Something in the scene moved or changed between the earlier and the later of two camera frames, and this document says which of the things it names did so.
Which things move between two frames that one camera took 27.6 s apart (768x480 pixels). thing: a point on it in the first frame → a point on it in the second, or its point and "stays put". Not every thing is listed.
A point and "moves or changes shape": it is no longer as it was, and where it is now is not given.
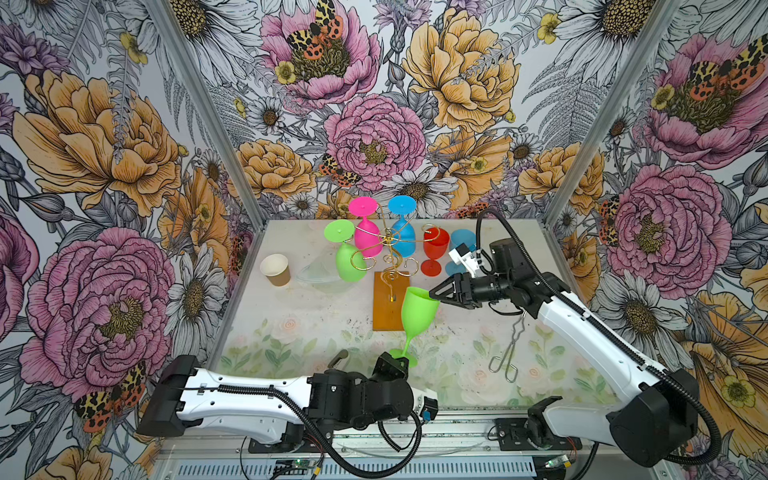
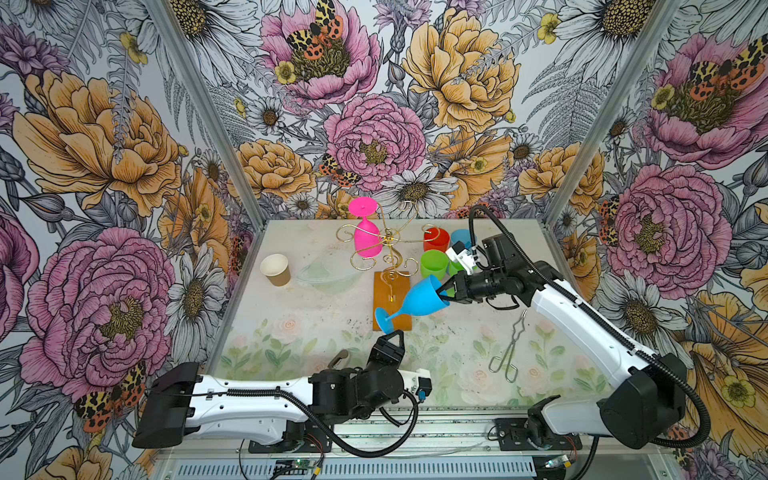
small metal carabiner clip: [340, 355] stays put
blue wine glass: [458, 237] stays put
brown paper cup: [276, 267] stays put
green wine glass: [349, 263] moves or changes shape
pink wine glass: [368, 237] stays put
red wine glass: [435, 245] stays put
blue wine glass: [403, 234] → [424, 301]
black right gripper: [463, 286] stays put
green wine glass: [419, 309] → [434, 262]
